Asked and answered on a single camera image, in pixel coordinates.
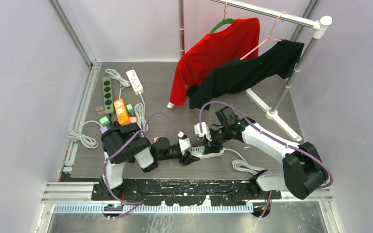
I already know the red shirt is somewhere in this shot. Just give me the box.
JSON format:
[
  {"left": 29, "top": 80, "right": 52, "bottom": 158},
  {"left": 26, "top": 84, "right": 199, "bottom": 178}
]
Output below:
[{"left": 169, "top": 17, "right": 260, "bottom": 106}]

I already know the green hanger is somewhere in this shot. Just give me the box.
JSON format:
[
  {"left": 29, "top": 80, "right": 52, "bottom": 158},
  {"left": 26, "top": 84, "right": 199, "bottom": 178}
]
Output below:
[{"left": 210, "top": 0, "right": 235, "bottom": 33}]

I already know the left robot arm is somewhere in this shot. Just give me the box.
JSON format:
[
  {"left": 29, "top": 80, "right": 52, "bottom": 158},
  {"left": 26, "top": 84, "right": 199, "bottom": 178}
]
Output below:
[{"left": 100, "top": 122, "right": 200, "bottom": 200}]

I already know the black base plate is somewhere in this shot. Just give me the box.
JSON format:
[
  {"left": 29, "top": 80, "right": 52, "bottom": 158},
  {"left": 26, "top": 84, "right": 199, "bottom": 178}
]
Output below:
[{"left": 91, "top": 179, "right": 268, "bottom": 206}]

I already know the white strip with USB ports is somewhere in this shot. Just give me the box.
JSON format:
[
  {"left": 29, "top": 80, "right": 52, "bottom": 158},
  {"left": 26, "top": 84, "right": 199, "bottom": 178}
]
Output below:
[{"left": 126, "top": 69, "right": 144, "bottom": 95}]

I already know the orange power strip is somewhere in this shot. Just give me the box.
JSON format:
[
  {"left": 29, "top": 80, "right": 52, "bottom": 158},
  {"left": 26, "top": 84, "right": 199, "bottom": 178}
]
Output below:
[{"left": 113, "top": 98, "right": 131, "bottom": 126}]

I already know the pink hanger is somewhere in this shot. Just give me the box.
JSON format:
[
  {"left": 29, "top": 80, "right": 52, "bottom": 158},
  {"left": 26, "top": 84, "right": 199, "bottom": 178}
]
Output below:
[{"left": 240, "top": 11, "right": 287, "bottom": 60}]

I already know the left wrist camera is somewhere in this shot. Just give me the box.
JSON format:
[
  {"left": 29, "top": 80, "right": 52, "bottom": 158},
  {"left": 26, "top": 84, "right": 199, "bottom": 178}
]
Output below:
[{"left": 178, "top": 137, "right": 192, "bottom": 155}]

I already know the white cable back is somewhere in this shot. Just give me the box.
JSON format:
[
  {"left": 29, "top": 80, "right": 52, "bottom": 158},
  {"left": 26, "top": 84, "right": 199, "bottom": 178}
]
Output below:
[{"left": 105, "top": 68, "right": 132, "bottom": 99}]

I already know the pink plug adapter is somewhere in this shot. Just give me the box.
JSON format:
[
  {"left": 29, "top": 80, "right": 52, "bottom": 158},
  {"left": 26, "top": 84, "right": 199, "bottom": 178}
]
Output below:
[
  {"left": 95, "top": 105, "right": 105, "bottom": 116},
  {"left": 129, "top": 117, "right": 137, "bottom": 123}
]

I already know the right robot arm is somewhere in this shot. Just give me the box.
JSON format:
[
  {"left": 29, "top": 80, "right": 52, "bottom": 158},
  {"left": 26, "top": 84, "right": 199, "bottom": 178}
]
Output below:
[{"left": 194, "top": 106, "right": 331, "bottom": 200}]

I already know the metal clothes rack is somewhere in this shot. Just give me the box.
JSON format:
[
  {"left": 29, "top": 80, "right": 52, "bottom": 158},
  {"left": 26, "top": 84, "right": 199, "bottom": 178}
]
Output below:
[{"left": 167, "top": 0, "right": 333, "bottom": 142}]

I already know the black shirt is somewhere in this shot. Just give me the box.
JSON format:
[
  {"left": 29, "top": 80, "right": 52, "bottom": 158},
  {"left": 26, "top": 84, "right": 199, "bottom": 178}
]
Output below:
[{"left": 188, "top": 40, "right": 305, "bottom": 109}]

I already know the teal green plug adapter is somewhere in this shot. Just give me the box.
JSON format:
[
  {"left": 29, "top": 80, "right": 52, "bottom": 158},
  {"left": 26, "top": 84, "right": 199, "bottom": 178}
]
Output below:
[{"left": 99, "top": 116, "right": 111, "bottom": 127}]

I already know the white power strip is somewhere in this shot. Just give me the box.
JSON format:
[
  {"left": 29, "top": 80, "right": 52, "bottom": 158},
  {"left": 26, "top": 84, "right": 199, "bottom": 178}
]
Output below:
[{"left": 189, "top": 146, "right": 224, "bottom": 159}]

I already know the green power strip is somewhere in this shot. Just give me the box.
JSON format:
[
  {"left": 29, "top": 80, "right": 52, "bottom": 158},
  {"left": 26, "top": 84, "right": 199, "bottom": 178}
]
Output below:
[{"left": 102, "top": 77, "right": 114, "bottom": 115}]

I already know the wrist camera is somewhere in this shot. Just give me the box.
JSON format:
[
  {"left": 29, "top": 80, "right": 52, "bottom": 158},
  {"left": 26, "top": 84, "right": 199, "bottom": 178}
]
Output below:
[
  {"left": 178, "top": 137, "right": 192, "bottom": 155},
  {"left": 194, "top": 122, "right": 212, "bottom": 141}
]

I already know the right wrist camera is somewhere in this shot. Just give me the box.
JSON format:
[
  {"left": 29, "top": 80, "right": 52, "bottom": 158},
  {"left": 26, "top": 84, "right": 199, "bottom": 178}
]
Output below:
[{"left": 194, "top": 122, "right": 212, "bottom": 141}]

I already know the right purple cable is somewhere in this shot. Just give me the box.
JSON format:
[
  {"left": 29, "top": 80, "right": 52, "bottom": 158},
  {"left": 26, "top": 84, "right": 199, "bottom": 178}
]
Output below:
[{"left": 199, "top": 100, "right": 334, "bottom": 219}]

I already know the purple power strip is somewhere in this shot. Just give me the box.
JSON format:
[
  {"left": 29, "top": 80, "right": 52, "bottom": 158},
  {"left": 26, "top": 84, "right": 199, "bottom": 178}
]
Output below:
[{"left": 100, "top": 126, "right": 108, "bottom": 134}]

